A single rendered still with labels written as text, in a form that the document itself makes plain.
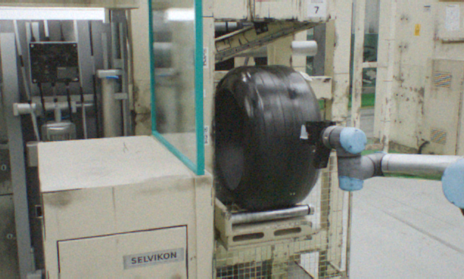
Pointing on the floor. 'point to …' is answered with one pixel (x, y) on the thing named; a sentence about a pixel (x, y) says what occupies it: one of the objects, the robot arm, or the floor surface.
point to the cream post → (210, 105)
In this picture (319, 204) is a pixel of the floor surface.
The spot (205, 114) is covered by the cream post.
